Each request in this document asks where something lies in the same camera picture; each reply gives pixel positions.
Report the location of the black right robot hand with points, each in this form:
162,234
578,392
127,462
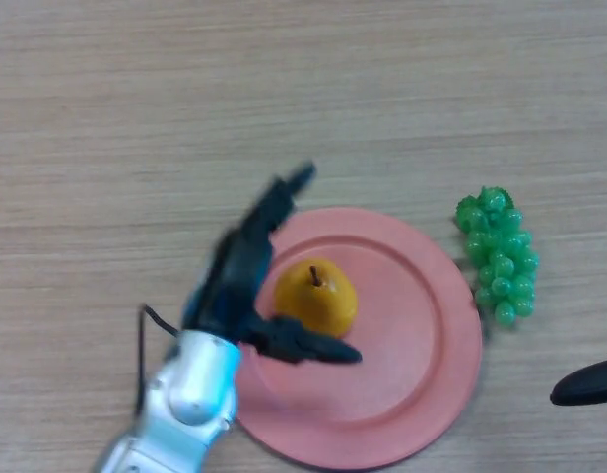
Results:
589,386

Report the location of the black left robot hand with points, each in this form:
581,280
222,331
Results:
239,281

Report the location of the yellow pear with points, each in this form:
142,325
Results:
318,295

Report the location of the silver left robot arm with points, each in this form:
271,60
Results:
180,404

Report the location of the pink round plate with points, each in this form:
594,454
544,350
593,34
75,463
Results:
397,345

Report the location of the green grape bunch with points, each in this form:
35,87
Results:
500,258

